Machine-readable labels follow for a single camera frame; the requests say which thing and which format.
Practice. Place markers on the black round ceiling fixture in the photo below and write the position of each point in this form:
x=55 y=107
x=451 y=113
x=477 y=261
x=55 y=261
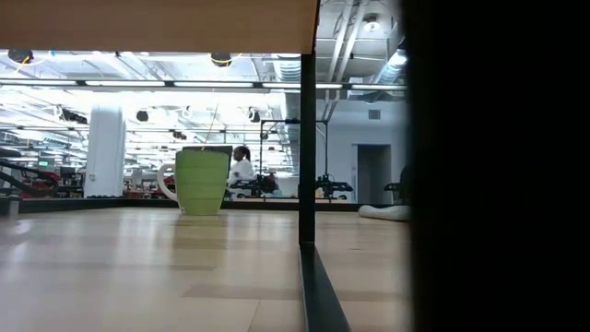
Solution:
x=142 y=115
x=254 y=115

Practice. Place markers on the wall vent grille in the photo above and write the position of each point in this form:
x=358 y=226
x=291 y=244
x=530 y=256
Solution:
x=374 y=114

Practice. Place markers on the ceiling light strip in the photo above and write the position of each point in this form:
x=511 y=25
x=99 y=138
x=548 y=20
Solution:
x=212 y=84

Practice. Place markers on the black blurred foreground post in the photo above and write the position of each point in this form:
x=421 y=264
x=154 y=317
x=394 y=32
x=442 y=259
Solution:
x=498 y=166

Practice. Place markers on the black table frame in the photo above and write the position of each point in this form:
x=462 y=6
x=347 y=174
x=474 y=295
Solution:
x=138 y=204

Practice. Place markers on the grey door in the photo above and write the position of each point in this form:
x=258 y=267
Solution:
x=373 y=175

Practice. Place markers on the person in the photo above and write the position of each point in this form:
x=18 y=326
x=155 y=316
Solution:
x=242 y=171

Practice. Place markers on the red background equipment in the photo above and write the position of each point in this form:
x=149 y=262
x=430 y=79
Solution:
x=48 y=177

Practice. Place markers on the grey cloth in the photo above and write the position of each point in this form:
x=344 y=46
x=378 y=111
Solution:
x=382 y=213

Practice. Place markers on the white pillar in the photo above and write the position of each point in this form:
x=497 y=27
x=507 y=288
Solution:
x=105 y=161

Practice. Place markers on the wooden shelf board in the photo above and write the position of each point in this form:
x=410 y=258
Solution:
x=156 y=25

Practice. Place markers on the black background robot arm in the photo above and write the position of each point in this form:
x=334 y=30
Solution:
x=258 y=184
x=332 y=186
x=27 y=173

